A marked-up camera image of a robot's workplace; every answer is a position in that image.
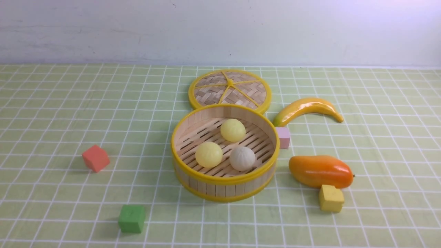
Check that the yellow bun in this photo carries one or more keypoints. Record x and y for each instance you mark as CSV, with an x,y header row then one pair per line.
x,y
208,154
233,130

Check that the white bun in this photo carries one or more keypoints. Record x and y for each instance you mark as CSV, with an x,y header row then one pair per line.
x,y
242,158

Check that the bamboo steamer tray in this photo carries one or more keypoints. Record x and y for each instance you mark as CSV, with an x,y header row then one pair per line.
x,y
223,183

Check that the woven bamboo steamer lid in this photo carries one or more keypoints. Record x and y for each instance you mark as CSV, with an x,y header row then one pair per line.
x,y
230,86

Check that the pink wooden cube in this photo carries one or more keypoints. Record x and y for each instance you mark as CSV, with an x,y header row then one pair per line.
x,y
284,137

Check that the yellow toy banana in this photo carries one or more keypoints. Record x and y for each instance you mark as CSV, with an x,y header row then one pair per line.
x,y
306,106

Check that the orange toy mango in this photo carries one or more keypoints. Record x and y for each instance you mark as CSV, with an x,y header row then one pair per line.
x,y
318,170

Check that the red wooden cube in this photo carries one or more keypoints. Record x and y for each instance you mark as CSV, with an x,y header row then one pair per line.
x,y
95,158

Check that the green wooden cube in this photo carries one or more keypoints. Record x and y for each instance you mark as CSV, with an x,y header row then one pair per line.
x,y
131,219

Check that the yellow wooden cube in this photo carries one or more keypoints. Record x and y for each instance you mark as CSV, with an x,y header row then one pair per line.
x,y
331,199

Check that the green checkered tablecloth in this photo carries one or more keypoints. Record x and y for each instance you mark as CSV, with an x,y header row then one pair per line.
x,y
51,114

